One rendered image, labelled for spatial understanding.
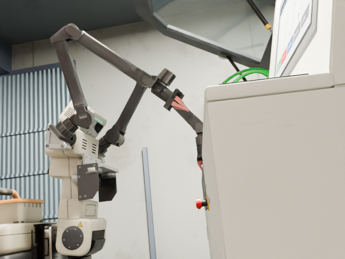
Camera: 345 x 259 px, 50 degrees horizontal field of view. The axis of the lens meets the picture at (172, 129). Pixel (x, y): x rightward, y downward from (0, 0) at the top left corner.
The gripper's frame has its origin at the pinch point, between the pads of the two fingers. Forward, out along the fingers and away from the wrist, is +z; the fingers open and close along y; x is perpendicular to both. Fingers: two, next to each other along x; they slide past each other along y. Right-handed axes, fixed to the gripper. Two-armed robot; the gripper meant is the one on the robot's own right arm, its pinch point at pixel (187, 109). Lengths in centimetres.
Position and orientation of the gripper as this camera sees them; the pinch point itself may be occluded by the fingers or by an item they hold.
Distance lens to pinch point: 161.3
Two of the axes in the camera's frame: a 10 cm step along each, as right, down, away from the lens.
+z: 7.5, 5.4, -3.8
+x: 3.3, 2.0, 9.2
